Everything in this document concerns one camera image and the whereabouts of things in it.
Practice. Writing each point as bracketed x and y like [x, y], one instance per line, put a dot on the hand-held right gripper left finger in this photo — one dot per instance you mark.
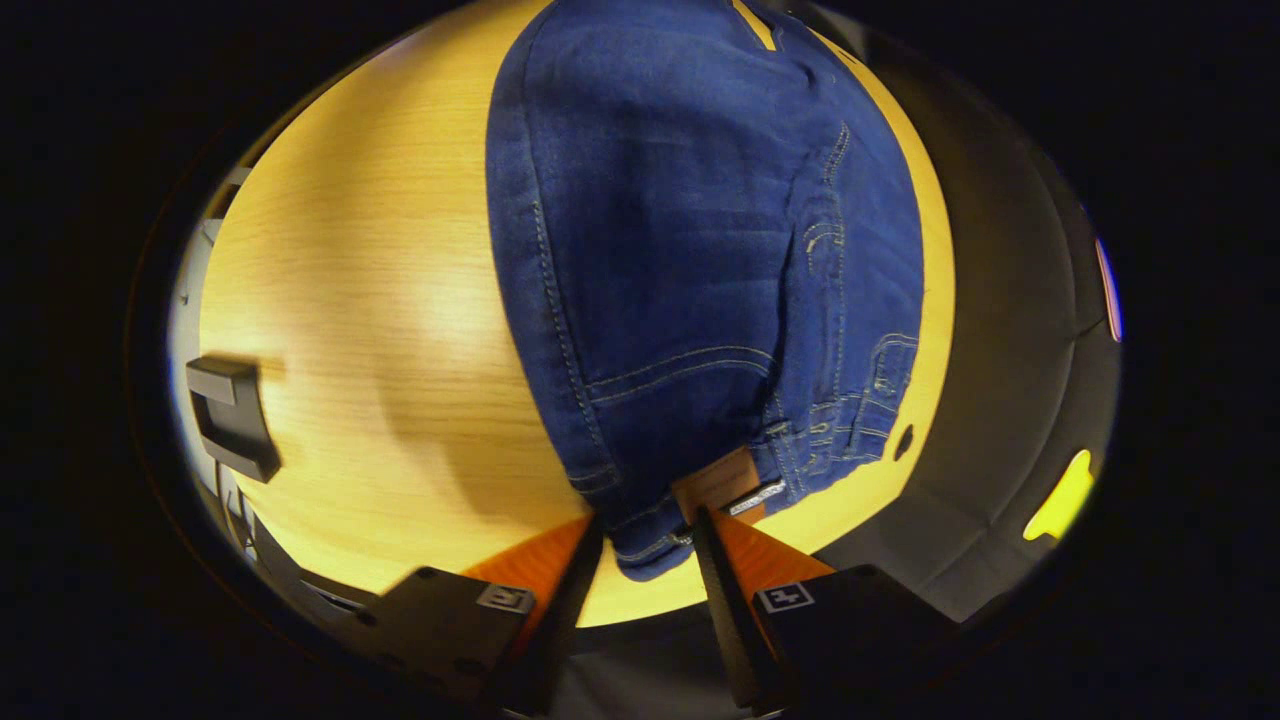
[570, 620]

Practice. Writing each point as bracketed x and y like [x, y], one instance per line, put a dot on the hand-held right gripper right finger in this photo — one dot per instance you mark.
[725, 600]

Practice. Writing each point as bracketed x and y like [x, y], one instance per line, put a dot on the blue denim jeans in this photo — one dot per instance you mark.
[680, 250]

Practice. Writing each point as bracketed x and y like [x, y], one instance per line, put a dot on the black backdrop cloth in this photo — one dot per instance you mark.
[1000, 400]

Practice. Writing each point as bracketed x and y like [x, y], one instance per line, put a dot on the black table edge bracket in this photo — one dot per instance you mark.
[235, 420]

